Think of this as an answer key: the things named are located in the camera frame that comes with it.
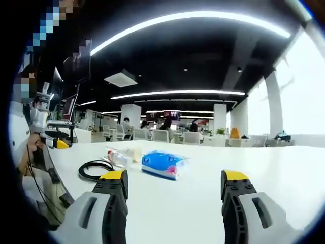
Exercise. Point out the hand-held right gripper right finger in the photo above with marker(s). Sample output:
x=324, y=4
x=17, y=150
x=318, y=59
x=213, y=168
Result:
x=256, y=216

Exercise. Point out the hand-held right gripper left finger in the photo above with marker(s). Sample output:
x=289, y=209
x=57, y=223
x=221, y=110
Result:
x=86, y=213

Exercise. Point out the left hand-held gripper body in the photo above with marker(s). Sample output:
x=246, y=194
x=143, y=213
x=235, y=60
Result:
x=39, y=120

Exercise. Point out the clear plastic bottle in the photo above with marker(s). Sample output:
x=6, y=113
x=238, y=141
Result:
x=119, y=159

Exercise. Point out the clear plastic bag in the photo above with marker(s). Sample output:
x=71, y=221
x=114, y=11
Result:
x=134, y=152

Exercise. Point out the blue tissue pack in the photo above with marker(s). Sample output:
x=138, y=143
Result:
x=160, y=162

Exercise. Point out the person's left hand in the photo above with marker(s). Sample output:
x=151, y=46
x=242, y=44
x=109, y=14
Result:
x=34, y=143

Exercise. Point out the laptop on stand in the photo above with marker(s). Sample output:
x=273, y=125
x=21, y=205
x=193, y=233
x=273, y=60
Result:
x=59, y=124

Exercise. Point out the dark desk monitor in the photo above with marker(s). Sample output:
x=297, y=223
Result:
x=69, y=108

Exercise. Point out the person's beige clothing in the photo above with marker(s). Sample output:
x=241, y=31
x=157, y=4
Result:
x=40, y=185

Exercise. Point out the white office chair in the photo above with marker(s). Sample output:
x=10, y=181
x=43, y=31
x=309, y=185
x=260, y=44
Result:
x=191, y=138
x=161, y=136
x=142, y=134
x=120, y=132

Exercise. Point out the white square column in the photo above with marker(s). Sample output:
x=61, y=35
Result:
x=132, y=113
x=220, y=117

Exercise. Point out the white table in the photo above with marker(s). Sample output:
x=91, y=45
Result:
x=177, y=203

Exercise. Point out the orange object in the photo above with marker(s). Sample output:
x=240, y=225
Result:
x=234, y=133

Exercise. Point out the ceiling air vent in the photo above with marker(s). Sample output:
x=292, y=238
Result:
x=120, y=79

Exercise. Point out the green potted plant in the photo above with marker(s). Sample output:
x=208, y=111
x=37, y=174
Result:
x=221, y=131

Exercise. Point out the white round column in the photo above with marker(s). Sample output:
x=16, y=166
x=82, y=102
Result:
x=274, y=106

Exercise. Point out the straight ceiling light strip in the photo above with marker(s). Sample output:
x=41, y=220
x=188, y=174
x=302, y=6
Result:
x=177, y=93

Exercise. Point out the long curved ceiling light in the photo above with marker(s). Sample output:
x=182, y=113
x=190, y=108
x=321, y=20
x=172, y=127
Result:
x=177, y=16

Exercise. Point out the red wall screen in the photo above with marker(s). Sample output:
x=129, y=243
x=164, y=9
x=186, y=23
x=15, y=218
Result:
x=172, y=115

